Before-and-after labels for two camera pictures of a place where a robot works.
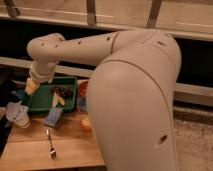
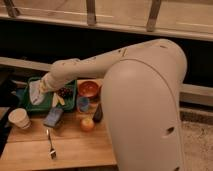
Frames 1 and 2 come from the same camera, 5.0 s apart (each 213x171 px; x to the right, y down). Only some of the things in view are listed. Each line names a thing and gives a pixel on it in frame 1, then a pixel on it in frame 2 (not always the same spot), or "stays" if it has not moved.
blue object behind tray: [20, 92] stays
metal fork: [52, 152] stays
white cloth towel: [16, 111] to [36, 95]
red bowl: [82, 87] stays
